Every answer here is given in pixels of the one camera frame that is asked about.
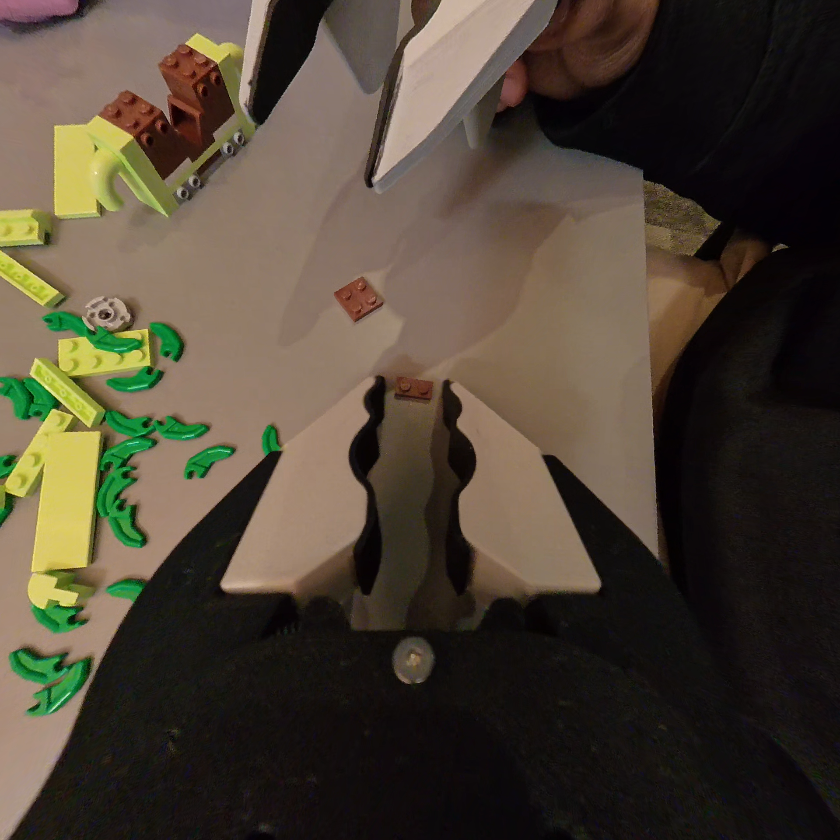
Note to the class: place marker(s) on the grey round plate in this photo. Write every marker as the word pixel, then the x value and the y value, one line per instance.
pixel 107 313

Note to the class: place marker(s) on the scattered green leaf pieces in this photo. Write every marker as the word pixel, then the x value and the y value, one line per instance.
pixel 128 530

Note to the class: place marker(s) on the person's right forearm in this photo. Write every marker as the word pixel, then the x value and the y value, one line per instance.
pixel 722 98

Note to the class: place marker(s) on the brown narrow plate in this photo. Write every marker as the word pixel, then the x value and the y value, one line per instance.
pixel 413 388

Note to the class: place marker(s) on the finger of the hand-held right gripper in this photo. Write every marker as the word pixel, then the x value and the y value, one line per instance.
pixel 250 59
pixel 453 85

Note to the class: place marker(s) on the person's right hand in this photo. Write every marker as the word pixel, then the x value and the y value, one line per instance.
pixel 590 46

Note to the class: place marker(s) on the scattered lime green bricks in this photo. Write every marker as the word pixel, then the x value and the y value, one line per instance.
pixel 65 505

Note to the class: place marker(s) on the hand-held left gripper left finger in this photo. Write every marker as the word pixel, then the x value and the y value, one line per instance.
pixel 295 525

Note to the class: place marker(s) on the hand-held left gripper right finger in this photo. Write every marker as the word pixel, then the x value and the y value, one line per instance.
pixel 518 525

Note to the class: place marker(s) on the person's black sweater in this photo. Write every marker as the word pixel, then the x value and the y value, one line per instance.
pixel 754 525

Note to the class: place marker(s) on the lime and brown brick assembly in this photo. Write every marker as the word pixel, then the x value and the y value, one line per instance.
pixel 164 124

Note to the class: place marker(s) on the person's beige trousers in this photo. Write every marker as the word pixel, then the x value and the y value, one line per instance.
pixel 689 289

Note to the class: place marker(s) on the brown square plate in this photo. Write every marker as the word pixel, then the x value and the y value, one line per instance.
pixel 359 300

